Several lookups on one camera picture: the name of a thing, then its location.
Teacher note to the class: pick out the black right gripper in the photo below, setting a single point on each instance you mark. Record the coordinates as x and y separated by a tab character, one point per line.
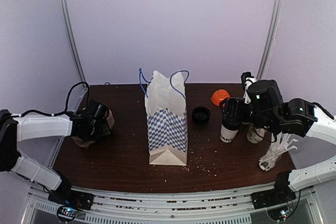
232	109

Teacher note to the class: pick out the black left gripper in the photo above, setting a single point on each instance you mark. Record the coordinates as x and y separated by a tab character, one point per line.
106	130

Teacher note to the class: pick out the cardboard cup carrier stack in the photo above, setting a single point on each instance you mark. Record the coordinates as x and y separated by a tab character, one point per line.
94	133

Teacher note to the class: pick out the white paper coffee cup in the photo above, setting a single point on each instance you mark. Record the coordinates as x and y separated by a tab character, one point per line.
228	132

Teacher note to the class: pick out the blue checkered paper bag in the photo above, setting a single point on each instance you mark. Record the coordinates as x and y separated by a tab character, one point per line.
166	117

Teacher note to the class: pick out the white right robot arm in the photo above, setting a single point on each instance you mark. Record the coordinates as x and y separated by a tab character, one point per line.
303	119

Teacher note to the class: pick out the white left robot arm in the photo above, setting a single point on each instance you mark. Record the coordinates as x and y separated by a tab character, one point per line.
34	124

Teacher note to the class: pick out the ceramic mug with coral print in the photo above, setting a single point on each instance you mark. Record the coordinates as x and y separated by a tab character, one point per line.
253	134

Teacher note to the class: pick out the orange plastic bowl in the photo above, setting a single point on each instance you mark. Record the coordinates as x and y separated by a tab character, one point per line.
218	96

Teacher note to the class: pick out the black cup lid stack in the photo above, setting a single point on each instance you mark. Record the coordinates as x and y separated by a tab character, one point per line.
201	115

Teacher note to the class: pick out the right aluminium frame post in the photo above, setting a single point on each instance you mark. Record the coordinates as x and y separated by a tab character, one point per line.
270	39

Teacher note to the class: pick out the aluminium frame post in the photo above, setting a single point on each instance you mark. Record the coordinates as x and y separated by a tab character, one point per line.
71	40
270	39

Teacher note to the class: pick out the metal front rail base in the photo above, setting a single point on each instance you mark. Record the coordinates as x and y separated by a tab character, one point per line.
219	206

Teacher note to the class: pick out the left aluminium frame post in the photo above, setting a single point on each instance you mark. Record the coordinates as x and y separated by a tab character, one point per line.
71	40

